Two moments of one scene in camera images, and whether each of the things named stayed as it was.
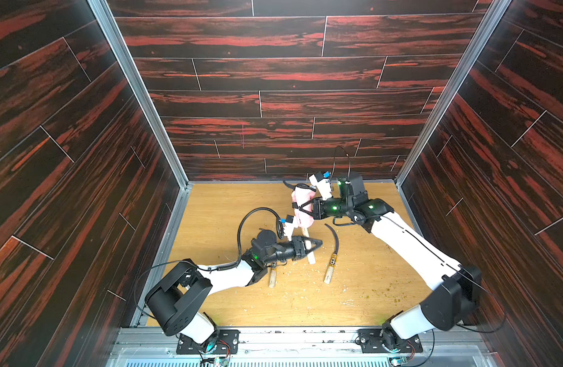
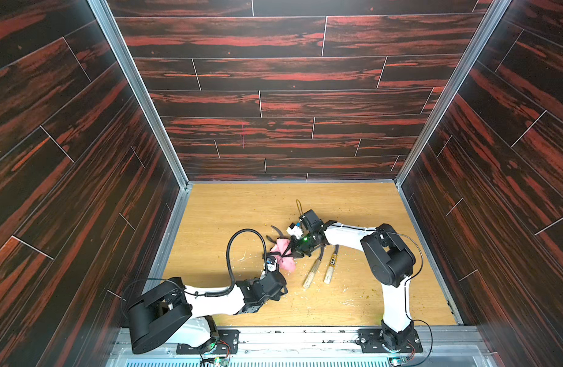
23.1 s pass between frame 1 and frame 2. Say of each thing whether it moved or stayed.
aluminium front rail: stayed
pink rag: moved
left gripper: moved
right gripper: moved
